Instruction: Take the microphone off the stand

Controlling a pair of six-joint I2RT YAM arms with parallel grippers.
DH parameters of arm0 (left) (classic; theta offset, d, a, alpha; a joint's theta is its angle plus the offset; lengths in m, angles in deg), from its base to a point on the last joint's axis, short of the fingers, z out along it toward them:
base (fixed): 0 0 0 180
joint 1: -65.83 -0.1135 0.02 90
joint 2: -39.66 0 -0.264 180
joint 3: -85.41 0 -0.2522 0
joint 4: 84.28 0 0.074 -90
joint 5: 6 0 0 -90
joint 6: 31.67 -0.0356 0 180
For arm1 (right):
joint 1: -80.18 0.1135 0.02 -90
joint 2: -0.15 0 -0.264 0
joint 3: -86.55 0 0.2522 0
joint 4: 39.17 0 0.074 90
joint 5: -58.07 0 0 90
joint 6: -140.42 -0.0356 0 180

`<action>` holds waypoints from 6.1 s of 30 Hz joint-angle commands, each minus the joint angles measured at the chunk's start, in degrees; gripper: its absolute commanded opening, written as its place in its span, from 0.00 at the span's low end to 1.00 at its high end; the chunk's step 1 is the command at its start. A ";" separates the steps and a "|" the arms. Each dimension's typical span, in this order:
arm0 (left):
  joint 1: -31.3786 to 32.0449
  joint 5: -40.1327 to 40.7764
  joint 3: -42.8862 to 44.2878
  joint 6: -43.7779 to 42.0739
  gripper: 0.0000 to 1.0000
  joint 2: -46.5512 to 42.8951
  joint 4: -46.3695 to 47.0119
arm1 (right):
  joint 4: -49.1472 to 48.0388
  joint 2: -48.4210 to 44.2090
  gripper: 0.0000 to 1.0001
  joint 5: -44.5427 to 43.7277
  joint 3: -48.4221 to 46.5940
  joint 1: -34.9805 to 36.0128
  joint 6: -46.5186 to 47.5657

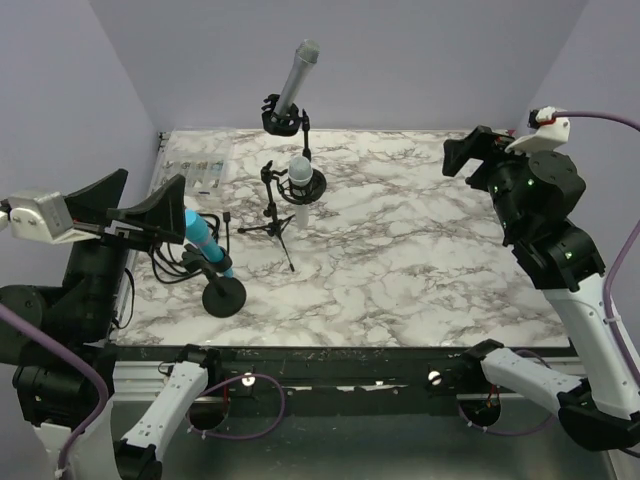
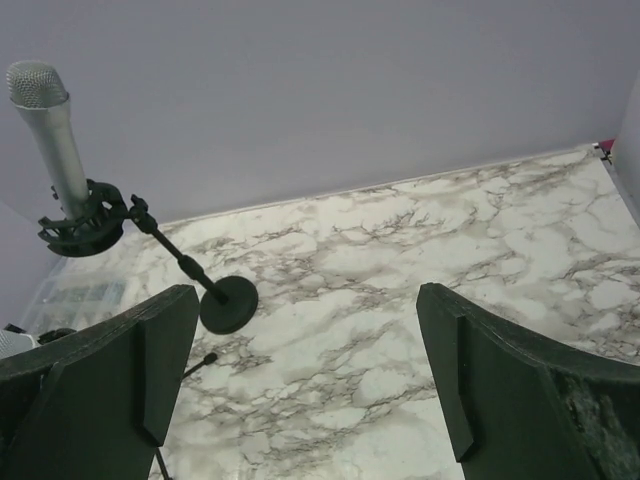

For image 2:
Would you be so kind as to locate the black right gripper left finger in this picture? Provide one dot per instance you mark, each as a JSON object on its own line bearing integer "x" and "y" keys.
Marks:
{"x": 96, "y": 404}

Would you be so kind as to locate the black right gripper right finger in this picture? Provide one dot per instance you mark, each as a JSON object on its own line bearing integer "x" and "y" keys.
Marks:
{"x": 519, "y": 405}

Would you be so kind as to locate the black tripod shock-mount stand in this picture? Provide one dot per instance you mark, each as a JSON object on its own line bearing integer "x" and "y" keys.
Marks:
{"x": 207, "y": 360}

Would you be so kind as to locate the white microphone grey head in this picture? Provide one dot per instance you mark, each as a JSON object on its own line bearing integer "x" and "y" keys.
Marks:
{"x": 12, "y": 343}

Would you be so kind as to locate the black tall round-base stand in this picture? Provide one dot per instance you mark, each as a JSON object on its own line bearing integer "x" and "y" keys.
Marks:
{"x": 227, "y": 304}

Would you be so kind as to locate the silver microphone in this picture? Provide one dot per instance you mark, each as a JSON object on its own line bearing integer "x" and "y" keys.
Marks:
{"x": 43, "y": 102}

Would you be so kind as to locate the clear plastic parts box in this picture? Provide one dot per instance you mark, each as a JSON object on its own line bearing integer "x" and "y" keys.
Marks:
{"x": 77, "y": 296}

